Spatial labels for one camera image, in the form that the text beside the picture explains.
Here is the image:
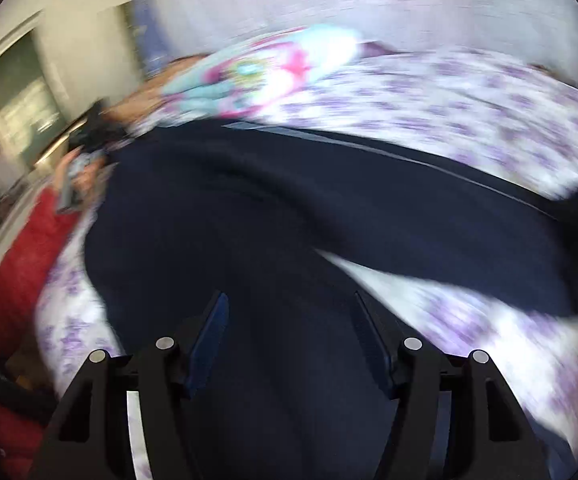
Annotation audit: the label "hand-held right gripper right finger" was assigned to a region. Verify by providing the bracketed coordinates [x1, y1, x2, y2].
[350, 290, 552, 480]

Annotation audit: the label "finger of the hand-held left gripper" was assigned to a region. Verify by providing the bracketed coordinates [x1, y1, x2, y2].
[81, 99, 130, 157]

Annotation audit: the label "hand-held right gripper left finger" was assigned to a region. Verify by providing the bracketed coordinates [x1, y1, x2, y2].
[29, 290, 230, 480]

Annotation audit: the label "navy blue pants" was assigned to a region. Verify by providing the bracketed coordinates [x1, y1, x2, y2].
[84, 120, 578, 480]

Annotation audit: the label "person's left forearm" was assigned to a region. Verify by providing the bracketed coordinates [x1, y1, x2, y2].
[0, 185, 94, 356]

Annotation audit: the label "person's left hand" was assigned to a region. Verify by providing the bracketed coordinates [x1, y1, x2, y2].
[76, 160, 104, 200]

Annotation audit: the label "purple floral fleece blanket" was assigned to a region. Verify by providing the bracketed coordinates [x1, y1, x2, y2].
[34, 210, 578, 466]

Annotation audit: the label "folded teal pink quilt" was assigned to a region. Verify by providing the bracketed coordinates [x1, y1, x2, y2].
[161, 25, 364, 121]

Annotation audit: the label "small-print purple floral sheet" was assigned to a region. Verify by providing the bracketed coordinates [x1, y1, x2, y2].
[134, 45, 578, 201]

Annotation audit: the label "white textured cloth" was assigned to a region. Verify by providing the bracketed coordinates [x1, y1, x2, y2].
[144, 0, 578, 91]

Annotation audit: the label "glass window with white frame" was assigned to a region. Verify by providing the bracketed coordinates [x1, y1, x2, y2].
[0, 20, 72, 253]

